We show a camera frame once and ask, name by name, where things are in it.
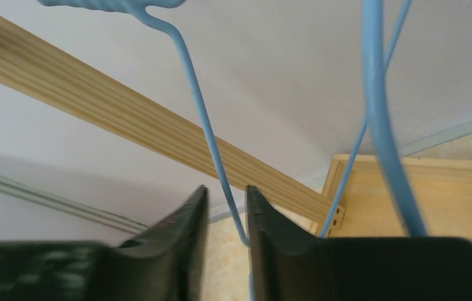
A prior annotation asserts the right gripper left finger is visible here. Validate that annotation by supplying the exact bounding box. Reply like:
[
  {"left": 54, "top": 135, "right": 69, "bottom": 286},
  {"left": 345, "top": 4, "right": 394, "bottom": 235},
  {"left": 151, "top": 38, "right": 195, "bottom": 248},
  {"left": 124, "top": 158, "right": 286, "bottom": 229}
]
[{"left": 0, "top": 186, "right": 209, "bottom": 300}]

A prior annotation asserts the light blue wire hanger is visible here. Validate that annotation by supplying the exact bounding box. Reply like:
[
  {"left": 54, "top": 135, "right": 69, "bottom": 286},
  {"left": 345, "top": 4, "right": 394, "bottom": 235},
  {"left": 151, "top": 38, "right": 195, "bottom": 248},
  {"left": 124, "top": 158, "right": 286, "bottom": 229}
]
[
  {"left": 36, "top": 0, "right": 413, "bottom": 301},
  {"left": 361, "top": 1, "right": 427, "bottom": 237}
]

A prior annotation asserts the wooden hanger rack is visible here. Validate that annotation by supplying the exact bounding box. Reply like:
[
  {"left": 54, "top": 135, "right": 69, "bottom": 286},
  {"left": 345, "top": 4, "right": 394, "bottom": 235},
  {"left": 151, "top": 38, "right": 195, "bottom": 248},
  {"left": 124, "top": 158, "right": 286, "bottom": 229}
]
[{"left": 0, "top": 0, "right": 472, "bottom": 301}]

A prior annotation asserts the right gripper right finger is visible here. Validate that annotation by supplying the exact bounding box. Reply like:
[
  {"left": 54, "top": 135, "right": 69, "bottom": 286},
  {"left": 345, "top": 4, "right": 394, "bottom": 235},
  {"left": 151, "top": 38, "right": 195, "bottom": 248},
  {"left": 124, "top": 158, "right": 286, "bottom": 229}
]
[{"left": 245, "top": 186, "right": 472, "bottom": 300}]

